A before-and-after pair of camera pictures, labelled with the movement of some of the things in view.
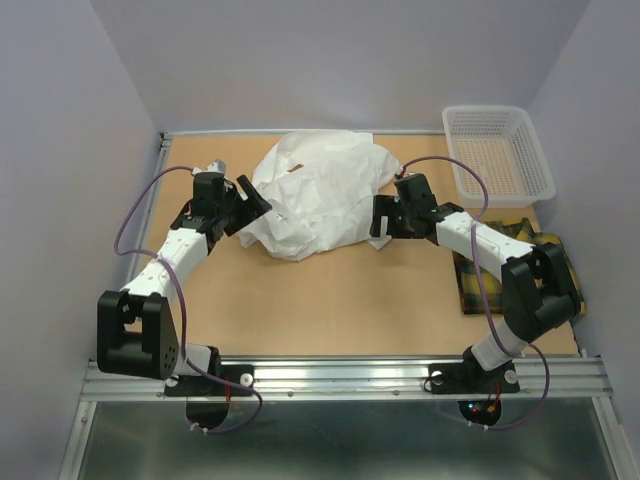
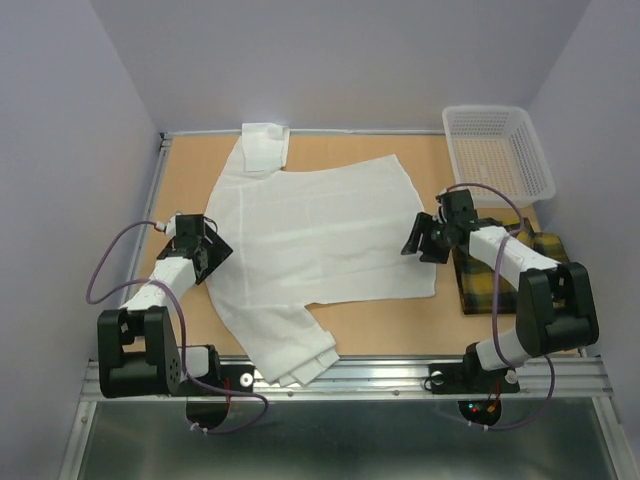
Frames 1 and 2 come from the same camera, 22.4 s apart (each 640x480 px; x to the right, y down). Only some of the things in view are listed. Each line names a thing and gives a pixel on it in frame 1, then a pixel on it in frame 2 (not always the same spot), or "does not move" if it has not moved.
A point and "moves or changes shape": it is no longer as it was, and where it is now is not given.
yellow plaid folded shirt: [518, 230] does not move
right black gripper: [384, 206] -> [430, 254]
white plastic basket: [500, 142] does not move
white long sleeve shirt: [320, 187] moves or changes shape
